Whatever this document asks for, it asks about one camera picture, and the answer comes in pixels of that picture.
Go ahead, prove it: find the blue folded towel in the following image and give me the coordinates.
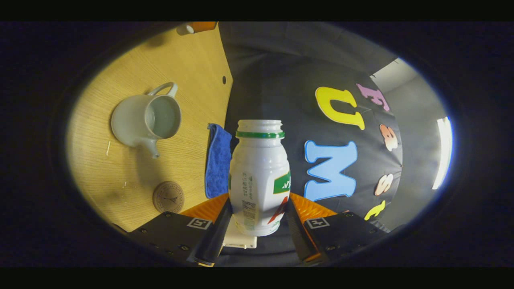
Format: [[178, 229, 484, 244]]
[[205, 123, 233, 199]]

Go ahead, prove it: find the round brown coaster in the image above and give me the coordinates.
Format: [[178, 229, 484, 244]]
[[153, 181, 185, 214]]

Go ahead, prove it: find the ceiling light strip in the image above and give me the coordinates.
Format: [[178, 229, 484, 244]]
[[432, 116, 453, 190]]

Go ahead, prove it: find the white toaster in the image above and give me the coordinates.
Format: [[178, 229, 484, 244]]
[[222, 215, 257, 249]]

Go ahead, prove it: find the white plastic water bottle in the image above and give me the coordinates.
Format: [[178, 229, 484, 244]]
[[228, 119, 291, 237]]

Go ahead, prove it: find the white teacup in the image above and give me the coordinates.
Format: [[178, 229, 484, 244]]
[[111, 82, 182, 159]]

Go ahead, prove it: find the black backdrop cloth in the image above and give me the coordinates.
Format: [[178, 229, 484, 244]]
[[219, 22, 404, 257]]

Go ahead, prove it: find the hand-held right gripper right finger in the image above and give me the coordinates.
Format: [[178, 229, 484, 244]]
[[284, 192, 391, 265]]

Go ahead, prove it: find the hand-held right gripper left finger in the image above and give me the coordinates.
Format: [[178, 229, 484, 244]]
[[112, 193, 233, 267]]

